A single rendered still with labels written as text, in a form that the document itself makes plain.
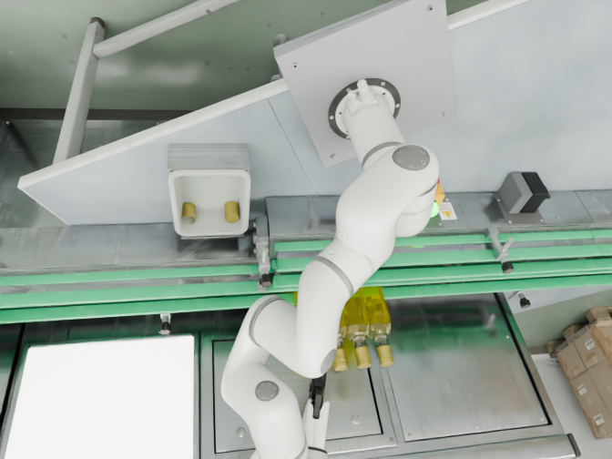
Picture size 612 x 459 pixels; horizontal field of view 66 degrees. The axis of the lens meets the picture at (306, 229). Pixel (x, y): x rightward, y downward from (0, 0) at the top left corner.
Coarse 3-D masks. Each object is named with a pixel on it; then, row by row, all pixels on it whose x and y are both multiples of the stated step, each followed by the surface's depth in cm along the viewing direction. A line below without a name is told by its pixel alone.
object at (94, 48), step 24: (216, 0) 134; (96, 24) 150; (144, 24) 140; (168, 24) 138; (96, 48) 142; (120, 48) 142; (96, 72) 141; (72, 96) 130; (72, 120) 123; (72, 144) 119
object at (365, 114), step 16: (352, 96) 92; (368, 96) 92; (384, 96) 96; (336, 112) 97; (352, 112) 93; (368, 112) 92; (384, 112) 92; (352, 128) 93; (368, 128) 89; (384, 128) 88; (352, 144) 94; (368, 144) 88
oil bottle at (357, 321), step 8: (360, 288) 122; (352, 296) 121; (360, 296) 121; (352, 304) 119; (360, 304) 119; (344, 312) 118; (352, 312) 118; (360, 312) 118; (352, 320) 116; (360, 320) 117; (368, 320) 117; (352, 328) 115; (360, 328) 115; (368, 328) 116; (352, 336) 115; (360, 336) 115
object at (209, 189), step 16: (176, 176) 98; (192, 176) 109; (208, 176) 110; (224, 176) 110; (240, 176) 110; (176, 192) 104; (192, 192) 113; (208, 192) 114; (224, 192) 115; (240, 192) 113; (176, 208) 106; (208, 208) 119; (224, 208) 120; (240, 208) 117; (176, 224) 111; (192, 224) 116; (208, 224) 117; (224, 224) 117; (240, 224) 117
